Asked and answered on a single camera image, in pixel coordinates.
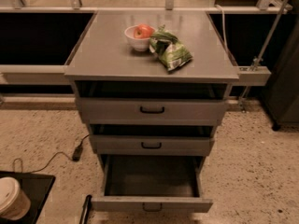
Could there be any white cable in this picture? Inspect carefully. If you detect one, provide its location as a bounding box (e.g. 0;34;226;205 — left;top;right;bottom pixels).
214;4;230;53

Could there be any black power adapter cable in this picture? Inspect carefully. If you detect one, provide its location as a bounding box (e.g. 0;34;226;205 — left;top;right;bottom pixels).
12;133;91;174

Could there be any grey drawer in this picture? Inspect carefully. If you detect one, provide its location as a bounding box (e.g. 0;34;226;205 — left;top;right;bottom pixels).
90;124;214;156
92;155;213;213
75;80;228;125

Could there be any black side table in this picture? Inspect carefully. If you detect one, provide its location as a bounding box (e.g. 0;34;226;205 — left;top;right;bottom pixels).
0;171;56;224

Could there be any grey drawer cabinet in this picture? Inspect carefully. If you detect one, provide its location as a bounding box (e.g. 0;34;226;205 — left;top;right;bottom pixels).
65;10;238;166

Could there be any white paper coffee cup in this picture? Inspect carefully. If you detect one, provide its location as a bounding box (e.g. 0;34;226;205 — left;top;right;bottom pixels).
0;177;31;220

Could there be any white bowl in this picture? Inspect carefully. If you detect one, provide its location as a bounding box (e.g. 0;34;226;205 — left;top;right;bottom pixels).
124;25;150;51

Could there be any grey top drawer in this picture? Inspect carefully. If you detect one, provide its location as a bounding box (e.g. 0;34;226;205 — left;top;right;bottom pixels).
75;80;228;125

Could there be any grey middle drawer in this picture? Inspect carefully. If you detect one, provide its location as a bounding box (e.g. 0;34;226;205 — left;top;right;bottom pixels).
90;124;214;156

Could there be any green chip bag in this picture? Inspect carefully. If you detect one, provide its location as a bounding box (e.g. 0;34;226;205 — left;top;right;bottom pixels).
149;25;192;72

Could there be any grey bottom drawer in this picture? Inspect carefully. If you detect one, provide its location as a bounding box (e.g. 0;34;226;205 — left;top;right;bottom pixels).
92;155;213;213

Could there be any metal rail frame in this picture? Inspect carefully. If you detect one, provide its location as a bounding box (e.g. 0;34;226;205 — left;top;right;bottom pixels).
0;5;293;88

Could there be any red apple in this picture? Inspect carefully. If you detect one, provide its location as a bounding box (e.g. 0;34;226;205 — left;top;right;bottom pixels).
134;24;154;39

